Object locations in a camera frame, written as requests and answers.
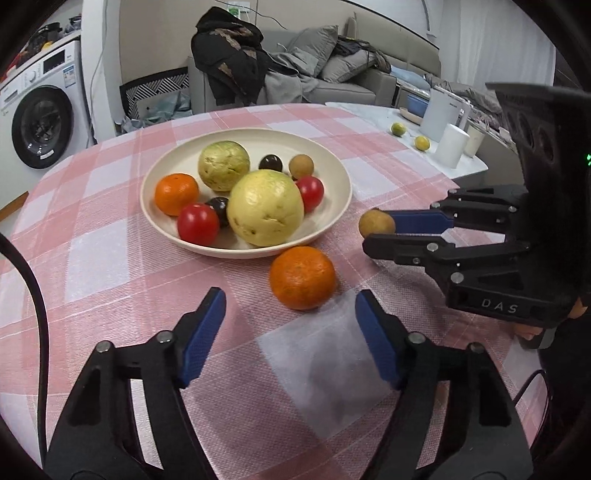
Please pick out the grey hooded garment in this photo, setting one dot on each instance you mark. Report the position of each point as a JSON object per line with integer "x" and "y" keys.
{"x": 291, "y": 81}

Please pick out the cream plate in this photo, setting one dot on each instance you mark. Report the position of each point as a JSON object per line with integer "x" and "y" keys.
{"x": 332, "y": 184}

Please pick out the dark plum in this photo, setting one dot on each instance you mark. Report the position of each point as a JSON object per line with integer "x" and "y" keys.
{"x": 270, "y": 162}
{"x": 217, "y": 205}

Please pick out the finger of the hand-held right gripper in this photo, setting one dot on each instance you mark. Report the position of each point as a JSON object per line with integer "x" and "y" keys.
{"x": 397, "y": 247}
{"x": 420, "y": 221}

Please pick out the black jacket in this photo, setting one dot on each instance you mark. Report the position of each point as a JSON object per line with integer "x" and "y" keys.
{"x": 231, "y": 55}

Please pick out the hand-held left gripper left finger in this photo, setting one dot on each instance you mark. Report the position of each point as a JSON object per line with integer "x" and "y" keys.
{"x": 203, "y": 341}

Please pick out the white cylinder cup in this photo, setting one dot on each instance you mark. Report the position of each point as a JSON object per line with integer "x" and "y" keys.
{"x": 451, "y": 145}

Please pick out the large yellow guava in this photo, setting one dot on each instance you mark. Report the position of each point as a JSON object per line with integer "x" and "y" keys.
{"x": 265, "y": 210}

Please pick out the white washing machine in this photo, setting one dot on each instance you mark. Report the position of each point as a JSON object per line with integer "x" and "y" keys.
{"x": 41, "y": 115}

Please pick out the person's right hand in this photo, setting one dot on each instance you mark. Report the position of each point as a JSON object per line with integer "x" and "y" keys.
{"x": 523, "y": 332}

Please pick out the blue box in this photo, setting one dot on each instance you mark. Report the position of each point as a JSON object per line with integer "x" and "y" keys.
{"x": 417, "y": 105}

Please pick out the cream cup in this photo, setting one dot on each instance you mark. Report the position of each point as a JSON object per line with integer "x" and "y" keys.
{"x": 474, "y": 141}

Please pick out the small green-yellow guava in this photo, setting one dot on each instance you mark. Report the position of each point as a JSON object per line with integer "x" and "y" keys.
{"x": 224, "y": 164}

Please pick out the red tomato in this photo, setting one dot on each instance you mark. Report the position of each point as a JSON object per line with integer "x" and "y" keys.
{"x": 198, "y": 225}
{"x": 312, "y": 191}

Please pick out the green lime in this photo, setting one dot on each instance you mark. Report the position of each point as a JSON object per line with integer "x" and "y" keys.
{"x": 422, "y": 143}
{"x": 398, "y": 129}

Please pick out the orange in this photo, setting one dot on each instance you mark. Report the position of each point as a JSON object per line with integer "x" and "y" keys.
{"x": 177, "y": 194}
{"x": 302, "y": 277}

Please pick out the white kettle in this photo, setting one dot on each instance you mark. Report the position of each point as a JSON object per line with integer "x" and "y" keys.
{"x": 443, "y": 108}

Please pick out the dark clothes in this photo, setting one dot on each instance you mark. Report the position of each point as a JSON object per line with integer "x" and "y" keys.
{"x": 360, "y": 50}

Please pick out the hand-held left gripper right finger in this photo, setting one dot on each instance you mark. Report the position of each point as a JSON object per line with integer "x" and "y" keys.
{"x": 376, "y": 341}

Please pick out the grey sofa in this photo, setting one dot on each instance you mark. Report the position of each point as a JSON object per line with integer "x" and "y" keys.
{"x": 406, "y": 50}

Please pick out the pink plaid tablecloth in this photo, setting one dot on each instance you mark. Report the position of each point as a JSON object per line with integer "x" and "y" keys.
{"x": 115, "y": 277}

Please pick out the grey pillow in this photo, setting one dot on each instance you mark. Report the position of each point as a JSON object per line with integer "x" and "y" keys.
{"x": 346, "y": 69}
{"x": 311, "y": 48}

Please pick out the brown longan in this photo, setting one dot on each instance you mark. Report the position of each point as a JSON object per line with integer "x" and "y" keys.
{"x": 301, "y": 166}
{"x": 371, "y": 224}

